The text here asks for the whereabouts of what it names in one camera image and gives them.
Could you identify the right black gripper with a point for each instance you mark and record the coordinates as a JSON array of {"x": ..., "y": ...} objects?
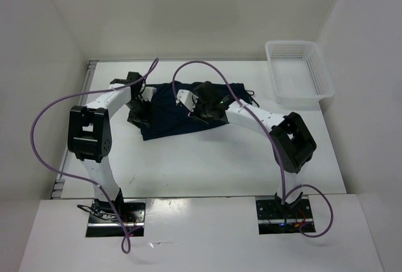
[{"x": 198, "y": 102}]

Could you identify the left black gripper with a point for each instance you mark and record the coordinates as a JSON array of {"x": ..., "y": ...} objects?
[{"x": 144, "y": 117}]

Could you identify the navy blue shorts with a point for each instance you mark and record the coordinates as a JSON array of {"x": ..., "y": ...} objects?
[{"x": 166, "y": 119}]

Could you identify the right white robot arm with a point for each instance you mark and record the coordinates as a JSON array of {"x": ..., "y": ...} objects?
[{"x": 292, "y": 143}]

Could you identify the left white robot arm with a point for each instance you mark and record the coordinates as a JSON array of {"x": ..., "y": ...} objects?
[{"x": 90, "y": 137}]

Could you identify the white plastic basket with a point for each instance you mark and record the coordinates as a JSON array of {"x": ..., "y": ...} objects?
[{"x": 299, "y": 74}]

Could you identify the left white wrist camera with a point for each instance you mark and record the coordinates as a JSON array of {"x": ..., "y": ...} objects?
[{"x": 148, "y": 93}]

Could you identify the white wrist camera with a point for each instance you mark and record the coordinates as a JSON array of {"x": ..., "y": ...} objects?
[
  {"x": 148, "y": 93},
  {"x": 187, "y": 99}
]

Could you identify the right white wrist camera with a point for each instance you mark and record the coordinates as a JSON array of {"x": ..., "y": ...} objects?
[{"x": 187, "y": 99}]

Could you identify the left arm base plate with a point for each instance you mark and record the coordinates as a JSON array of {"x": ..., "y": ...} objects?
[{"x": 104, "y": 223}]

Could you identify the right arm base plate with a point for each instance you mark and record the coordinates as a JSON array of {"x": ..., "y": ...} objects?
[{"x": 272, "y": 221}]

